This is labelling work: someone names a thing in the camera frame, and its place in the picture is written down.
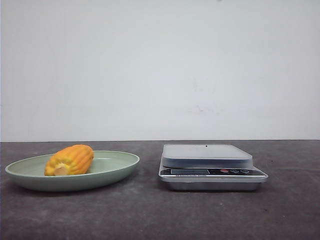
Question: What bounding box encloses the silver digital kitchen scale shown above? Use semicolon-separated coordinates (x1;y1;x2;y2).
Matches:
158;144;269;191

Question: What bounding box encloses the green ceramic plate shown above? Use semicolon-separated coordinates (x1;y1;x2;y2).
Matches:
5;150;140;192

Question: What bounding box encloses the yellow corn cob piece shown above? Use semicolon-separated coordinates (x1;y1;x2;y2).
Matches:
44;144;94;176

